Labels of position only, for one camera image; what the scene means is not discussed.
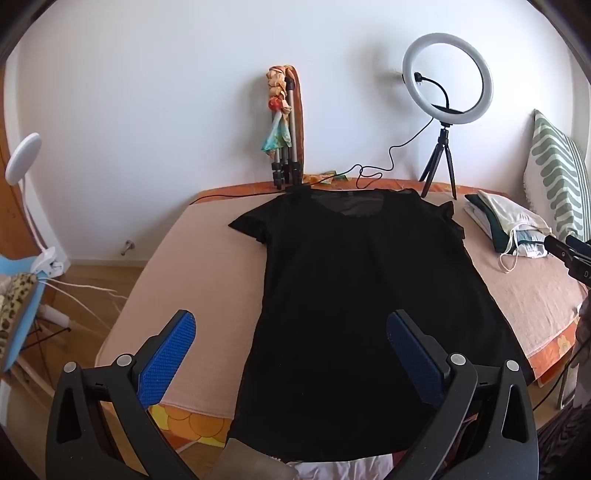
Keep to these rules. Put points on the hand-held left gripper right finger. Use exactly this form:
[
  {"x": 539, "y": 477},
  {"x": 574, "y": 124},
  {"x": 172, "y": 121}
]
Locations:
[{"x": 415, "y": 364}]

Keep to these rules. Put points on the teal white folded garment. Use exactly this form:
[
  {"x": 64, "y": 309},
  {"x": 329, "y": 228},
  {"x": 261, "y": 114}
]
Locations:
[{"x": 531, "y": 244}]

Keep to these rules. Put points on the black t-shirt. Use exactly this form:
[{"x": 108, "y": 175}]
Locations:
[{"x": 346, "y": 300}]

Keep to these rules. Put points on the silver folded tripod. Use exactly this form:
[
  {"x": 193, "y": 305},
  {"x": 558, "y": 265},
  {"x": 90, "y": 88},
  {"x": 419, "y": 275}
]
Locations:
[{"x": 290, "y": 138}]

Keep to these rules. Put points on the grey flat card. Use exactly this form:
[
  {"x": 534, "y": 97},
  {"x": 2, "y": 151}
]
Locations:
[{"x": 254, "y": 461}]

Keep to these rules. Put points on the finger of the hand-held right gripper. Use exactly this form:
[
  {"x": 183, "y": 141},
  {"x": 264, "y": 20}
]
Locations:
[
  {"x": 576, "y": 241},
  {"x": 556, "y": 247}
]

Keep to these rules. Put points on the white crumpled cloth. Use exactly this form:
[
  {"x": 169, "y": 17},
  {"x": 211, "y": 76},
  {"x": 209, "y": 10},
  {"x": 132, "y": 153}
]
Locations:
[{"x": 341, "y": 468}]

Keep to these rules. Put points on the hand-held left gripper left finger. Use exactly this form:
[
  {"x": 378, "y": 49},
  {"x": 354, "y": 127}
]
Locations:
[{"x": 168, "y": 360}]

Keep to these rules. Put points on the bed with beige sheet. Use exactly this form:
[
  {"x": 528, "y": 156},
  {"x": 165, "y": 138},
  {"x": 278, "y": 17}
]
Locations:
[{"x": 203, "y": 258}]

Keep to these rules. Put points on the green floral cloth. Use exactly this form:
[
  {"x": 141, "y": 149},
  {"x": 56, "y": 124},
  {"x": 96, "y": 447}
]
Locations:
[{"x": 325, "y": 177}]

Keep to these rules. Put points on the light blue chair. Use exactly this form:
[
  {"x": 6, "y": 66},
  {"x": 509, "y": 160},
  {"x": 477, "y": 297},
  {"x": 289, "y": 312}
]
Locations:
[{"x": 23, "y": 344}]

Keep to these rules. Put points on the small black tripod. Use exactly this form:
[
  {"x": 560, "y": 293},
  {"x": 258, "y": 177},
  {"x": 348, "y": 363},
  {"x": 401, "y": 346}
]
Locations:
[{"x": 443, "y": 143}]

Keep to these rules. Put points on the green patterned pillow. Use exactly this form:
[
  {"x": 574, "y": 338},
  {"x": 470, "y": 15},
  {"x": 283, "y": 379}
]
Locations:
[{"x": 554, "y": 170}]

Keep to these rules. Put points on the white clamp desk lamp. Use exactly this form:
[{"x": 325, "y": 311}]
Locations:
[{"x": 23, "y": 159}]

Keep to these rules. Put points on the colourful scarf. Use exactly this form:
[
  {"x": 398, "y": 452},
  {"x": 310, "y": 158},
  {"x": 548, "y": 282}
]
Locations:
[{"x": 275, "y": 134}]

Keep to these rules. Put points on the dark green folded garment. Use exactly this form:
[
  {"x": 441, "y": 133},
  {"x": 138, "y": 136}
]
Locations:
[{"x": 496, "y": 233}]

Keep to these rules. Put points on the leopard print cloth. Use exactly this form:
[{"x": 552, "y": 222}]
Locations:
[{"x": 16, "y": 300}]

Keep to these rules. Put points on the orange cloth strip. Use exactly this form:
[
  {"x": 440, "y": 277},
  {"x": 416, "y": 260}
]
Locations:
[{"x": 301, "y": 129}]

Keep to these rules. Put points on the wooden door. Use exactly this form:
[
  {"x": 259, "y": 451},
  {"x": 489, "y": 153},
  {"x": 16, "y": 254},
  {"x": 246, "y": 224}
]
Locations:
[{"x": 9, "y": 207}]

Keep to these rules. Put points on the metal door stopper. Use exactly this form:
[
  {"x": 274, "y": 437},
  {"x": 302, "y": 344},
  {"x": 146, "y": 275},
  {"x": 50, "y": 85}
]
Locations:
[{"x": 127, "y": 247}]

